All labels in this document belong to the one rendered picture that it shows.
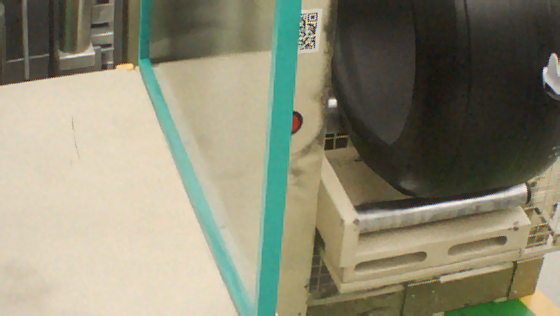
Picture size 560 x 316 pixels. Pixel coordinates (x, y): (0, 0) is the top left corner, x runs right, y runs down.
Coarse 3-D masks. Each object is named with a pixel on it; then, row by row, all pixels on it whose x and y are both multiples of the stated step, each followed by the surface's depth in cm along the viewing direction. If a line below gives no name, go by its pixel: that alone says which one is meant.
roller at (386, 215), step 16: (480, 192) 199; (496, 192) 199; (512, 192) 200; (528, 192) 201; (368, 208) 193; (384, 208) 194; (400, 208) 194; (416, 208) 195; (432, 208) 196; (448, 208) 197; (464, 208) 198; (480, 208) 199; (496, 208) 200; (368, 224) 193; (384, 224) 194; (400, 224) 195; (416, 224) 197
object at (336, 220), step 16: (320, 192) 196; (336, 192) 192; (320, 208) 197; (336, 208) 189; (352, 208) 189; (320, 224) 198; (336, 224) 190; (352, 224) 187; (336, 240) 191; (352, 240) 189; (336, 256) 191; (352, 256) 191
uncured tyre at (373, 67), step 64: (384, 0) 220; (448, 0) 165; (512, 0) 166; (384, 64) 219; (448, 64) 168; (512, 64) 168; (384, 128) 213; (448, 128) 172; (512, 128) 174; (448, 192) 186
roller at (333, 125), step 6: (330, 108) 217; (336, 108) 217; (330, 114) 216; (336, 114) 216; (330, 120) 215; (336, 120) 216; (342, 120) 216; (330, 126) 215; (336, 126) 216; (342, 126) 216; (330, 132) 217; (336, 132) 217
